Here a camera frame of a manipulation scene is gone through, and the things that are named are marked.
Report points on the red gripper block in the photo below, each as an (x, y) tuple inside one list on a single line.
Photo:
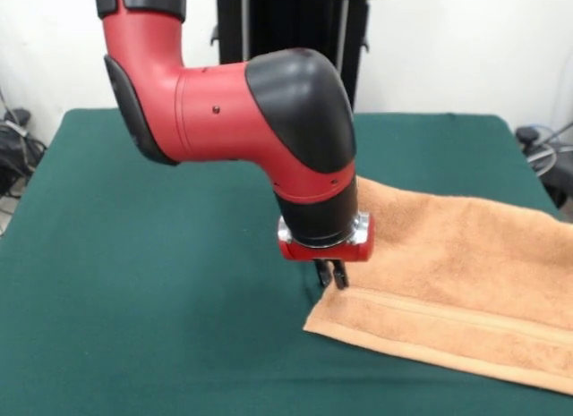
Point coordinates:
[(327, 252)]

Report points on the tan terry towel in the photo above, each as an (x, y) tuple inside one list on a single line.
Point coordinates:
[(470, 277)]

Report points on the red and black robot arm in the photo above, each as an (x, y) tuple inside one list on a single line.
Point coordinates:
[(224, 116)]

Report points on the dark green table cloth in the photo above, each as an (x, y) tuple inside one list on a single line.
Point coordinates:
[(134, 299)]

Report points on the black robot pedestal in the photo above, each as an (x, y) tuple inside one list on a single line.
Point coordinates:
[(291, 22)]

